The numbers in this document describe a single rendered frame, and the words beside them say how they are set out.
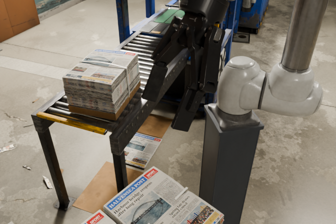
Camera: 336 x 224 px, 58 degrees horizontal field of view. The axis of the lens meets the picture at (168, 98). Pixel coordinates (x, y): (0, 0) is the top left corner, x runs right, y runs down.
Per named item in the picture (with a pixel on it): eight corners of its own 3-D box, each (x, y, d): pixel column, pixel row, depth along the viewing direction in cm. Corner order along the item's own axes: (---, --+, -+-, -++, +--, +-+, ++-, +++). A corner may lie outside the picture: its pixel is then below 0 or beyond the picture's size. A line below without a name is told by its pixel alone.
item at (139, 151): (145, 169, 241) (145, 168, 241) (113, 159, 250) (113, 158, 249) (162, 140, 270) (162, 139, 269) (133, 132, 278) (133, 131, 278)
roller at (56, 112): (117, 136, 162) (116, 129, 159) (46, 116, 176) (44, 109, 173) (122, 130, 166) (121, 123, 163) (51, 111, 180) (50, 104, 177)
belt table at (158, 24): (200, 51, 260) (201, 40, 255) (132, 40, 280) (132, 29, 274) (219, 24, 314) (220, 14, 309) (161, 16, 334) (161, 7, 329)
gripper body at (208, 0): (178, -17, 51) (158, 36, 53) (204, -16, 44) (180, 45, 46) (212, 1, 55) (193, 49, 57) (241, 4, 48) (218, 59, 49)
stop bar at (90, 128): (104, 136, 154) (104, 133, 153) (36, 117, 167) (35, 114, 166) (107, 132, 157) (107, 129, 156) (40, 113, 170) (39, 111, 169)
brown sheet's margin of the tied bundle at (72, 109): (115, 120, 163) (115, 114, 161) (69, 111, 170) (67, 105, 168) (127, 104, 176) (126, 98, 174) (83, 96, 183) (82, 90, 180)
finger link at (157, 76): (154, 64, 57) (153, 63, 58) (142, 99, 58) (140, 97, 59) (168, 69, 58) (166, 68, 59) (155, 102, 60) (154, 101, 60)
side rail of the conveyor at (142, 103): (120, 156, 159) (118, 138, 153) (111, 153, 161) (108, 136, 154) (195, 52, 263) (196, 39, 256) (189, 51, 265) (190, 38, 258)
